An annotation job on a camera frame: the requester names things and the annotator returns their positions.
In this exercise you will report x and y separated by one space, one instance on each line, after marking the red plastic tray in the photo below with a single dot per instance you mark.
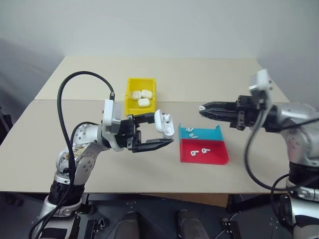
207 158

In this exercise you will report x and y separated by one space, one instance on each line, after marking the teal plastic tray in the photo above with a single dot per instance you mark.
207 133

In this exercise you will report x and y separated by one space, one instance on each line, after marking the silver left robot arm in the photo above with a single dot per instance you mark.
84 154

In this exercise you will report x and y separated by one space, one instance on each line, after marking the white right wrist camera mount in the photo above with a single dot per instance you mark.
261 83

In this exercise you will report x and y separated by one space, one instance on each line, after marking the white earbud in open case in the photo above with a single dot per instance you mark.
166 116

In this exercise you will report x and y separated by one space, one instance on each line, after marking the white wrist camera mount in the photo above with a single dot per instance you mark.
108 112
261 83

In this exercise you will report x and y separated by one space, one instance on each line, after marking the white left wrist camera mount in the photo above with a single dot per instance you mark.
108 112

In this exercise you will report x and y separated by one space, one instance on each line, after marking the black object beside table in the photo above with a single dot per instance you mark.
4 124

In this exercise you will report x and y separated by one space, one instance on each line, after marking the white earbud case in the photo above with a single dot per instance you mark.
146 93
167 128
143 102

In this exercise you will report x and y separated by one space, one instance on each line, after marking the closed white earbud case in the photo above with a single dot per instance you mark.
143 102
146 93

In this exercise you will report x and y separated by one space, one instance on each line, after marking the dark rounded shape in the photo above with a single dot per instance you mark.
190 224

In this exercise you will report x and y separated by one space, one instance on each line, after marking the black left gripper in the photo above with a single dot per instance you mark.
127 134

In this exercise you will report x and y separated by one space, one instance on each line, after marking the white earbud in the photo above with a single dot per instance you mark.
194 153
166 116
193 136
202 108
189 129
205 150

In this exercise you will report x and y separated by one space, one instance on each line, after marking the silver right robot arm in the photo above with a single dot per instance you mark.
299 129

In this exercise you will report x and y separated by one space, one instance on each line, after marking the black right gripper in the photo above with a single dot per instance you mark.
246 114

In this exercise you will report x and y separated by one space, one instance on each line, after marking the yellow plastic bin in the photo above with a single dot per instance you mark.
130 99

